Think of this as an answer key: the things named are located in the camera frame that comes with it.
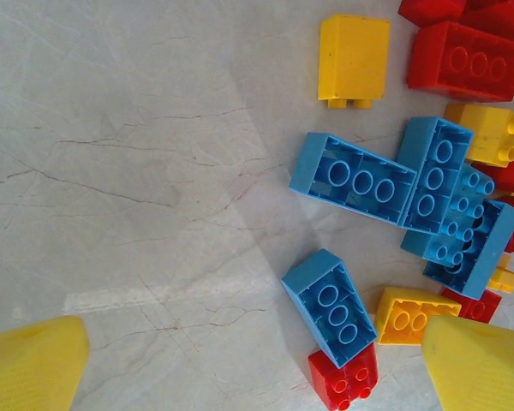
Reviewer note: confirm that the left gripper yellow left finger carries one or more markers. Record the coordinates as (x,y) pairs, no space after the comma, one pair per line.
(30,368)

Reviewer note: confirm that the small yellow lego brick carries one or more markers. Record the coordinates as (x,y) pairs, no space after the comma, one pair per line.
(507,280)

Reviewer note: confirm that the blue lego brick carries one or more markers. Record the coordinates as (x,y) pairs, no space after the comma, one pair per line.
(314,158)
(415,141)
(454,240)
(497,244)
(308,274)

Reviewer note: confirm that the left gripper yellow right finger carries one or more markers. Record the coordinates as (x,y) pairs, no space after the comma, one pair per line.
(479,368)

